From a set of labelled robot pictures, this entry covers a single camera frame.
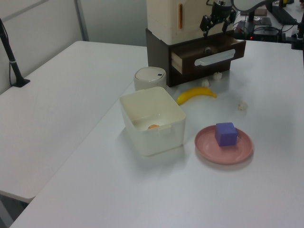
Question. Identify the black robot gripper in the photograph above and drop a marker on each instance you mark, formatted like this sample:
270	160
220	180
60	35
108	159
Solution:
222	8

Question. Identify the black and white panda toy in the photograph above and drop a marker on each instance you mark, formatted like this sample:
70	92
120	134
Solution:
208	50

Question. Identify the small white popcorn toy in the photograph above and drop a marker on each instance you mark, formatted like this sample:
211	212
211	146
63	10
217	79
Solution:
217	76
242	106
205	83

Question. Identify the dark brown drawer unit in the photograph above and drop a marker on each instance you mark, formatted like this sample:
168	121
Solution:
156	52

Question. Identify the yellow toy banana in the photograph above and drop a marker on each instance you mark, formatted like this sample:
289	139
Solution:
190	95

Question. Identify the black electronics box red light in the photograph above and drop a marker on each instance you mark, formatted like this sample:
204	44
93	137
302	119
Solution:
264	34

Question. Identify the black laptop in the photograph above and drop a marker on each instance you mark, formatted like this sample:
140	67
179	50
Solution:
283	14

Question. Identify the black table clamp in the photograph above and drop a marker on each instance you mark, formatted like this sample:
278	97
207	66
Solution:
298	39

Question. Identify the small white trash can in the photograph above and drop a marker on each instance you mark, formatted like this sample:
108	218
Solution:
149	78

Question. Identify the purple cube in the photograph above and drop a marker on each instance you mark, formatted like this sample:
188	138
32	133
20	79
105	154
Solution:
225	136

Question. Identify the small orange object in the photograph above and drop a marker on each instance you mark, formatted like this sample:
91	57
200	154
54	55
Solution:
153	127

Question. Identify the pink plastic plate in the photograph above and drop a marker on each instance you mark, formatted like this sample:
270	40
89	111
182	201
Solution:
213	152

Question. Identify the cream open plastic box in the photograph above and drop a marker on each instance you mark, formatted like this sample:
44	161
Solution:
156	142

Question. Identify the black clamped pole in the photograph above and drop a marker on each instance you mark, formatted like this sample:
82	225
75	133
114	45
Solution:
10	57

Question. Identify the black camera stand pole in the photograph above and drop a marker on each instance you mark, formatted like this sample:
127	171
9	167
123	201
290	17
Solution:
251	16

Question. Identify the grey metal partition post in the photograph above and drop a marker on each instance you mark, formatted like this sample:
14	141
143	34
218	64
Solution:
82	19

